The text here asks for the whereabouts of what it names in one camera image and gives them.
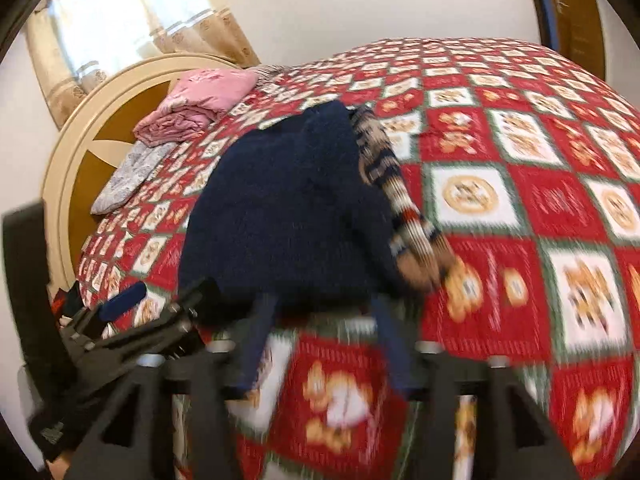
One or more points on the dark door frame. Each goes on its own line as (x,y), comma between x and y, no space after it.
(542,10)

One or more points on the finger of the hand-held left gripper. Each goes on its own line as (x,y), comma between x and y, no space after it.
(122,300)
(190,300)

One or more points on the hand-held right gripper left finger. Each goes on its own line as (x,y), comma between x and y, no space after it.
(257,345)

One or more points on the person's left forearm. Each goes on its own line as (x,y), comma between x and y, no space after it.
(52,435)

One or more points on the striped pillow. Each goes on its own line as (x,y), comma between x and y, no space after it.
(267,72)

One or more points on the brown wooden door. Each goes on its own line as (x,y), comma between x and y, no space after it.
(575,10)

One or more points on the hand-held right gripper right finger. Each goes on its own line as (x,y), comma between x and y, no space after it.
(395,350)

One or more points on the navy patterned knit sweater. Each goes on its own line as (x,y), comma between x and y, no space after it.
(280,200)

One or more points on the folded pink quilt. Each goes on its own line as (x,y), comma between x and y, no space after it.
(210,90)

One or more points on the red printed bed blanket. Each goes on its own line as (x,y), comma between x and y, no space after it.
(550,200)

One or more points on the grey floral pillow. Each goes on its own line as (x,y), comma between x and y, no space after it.
(130,175)

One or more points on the cream wooden headboard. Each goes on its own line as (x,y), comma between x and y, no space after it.
(80,160)

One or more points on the beige patterned curtain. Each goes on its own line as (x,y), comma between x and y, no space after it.
(100,20)

